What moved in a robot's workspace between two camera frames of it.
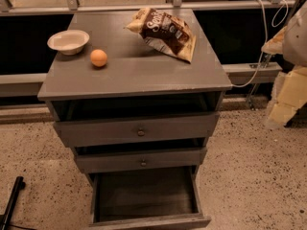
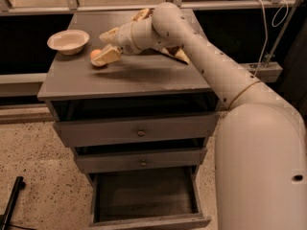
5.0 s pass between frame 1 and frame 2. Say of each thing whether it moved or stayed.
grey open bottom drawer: stayed
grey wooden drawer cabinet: stayed
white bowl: stayed
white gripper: moved
